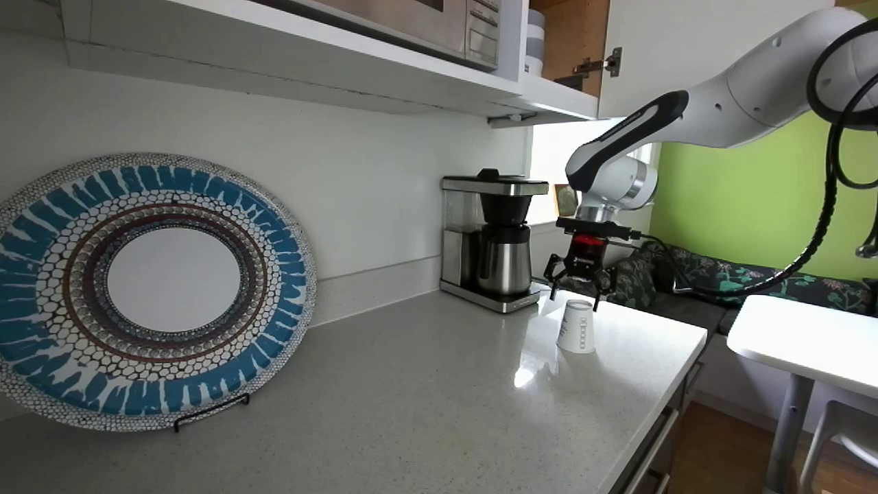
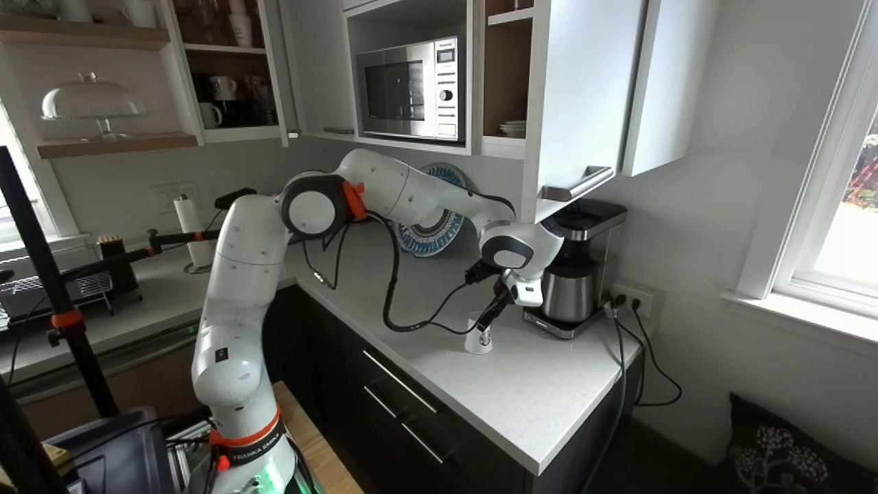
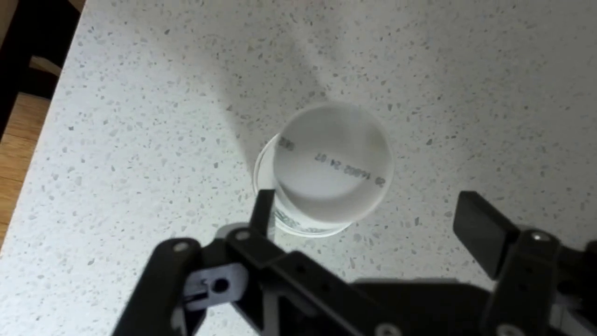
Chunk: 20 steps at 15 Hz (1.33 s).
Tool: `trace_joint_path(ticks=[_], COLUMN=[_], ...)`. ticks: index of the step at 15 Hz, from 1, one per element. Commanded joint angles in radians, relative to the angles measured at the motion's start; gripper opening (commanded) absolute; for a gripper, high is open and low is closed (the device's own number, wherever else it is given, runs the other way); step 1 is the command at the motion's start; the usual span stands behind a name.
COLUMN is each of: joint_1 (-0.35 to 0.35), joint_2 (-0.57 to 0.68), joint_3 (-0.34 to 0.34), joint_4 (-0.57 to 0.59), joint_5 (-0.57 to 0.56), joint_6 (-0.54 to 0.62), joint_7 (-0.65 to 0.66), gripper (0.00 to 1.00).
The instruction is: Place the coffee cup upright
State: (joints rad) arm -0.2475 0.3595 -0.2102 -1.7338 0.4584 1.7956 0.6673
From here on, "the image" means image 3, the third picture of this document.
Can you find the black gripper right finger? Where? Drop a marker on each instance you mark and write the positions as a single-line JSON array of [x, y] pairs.
[[498, 243]]

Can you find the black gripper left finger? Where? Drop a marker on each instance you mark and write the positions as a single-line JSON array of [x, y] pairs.
[[292, 281]]

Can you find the white paper coffee cup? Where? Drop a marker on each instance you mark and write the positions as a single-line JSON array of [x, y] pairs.
[[330, 169]]

